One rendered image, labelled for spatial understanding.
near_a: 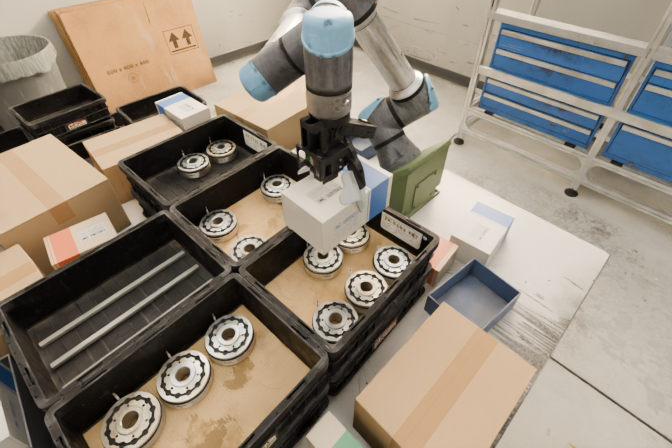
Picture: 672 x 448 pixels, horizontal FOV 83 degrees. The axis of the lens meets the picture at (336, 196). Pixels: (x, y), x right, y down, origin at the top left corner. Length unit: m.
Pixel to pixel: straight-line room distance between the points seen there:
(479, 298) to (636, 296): 1.38
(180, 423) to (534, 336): 0.85
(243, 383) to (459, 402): 0.42
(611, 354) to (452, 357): 1.36
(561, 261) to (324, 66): 1.01
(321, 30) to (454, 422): 0.70
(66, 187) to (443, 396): 1.14
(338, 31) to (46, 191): 1.05
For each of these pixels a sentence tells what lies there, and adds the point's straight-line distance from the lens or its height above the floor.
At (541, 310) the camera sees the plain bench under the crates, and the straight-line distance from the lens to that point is 1.22.
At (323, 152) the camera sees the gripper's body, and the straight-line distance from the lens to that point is 0.65.
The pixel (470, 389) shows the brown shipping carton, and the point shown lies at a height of 0.86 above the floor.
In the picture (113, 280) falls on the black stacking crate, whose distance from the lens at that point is 1.13.
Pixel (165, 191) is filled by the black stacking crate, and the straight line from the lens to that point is 1.32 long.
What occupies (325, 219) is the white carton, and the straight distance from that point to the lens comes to 0.69.
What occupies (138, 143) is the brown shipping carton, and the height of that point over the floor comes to 0.86.
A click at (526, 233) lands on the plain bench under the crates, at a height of 0.70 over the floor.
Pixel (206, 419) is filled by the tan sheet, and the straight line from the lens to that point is 0.87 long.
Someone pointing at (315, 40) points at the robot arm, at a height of 1.43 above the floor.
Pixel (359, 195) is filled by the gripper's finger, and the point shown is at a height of 1.15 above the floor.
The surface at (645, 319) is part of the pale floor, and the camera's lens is 2.37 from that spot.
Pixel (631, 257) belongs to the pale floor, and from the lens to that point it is 2.63.
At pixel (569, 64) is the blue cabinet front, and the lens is 2.57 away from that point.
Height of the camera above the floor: 1.63
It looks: 42 degrees down
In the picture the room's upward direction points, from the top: straight up
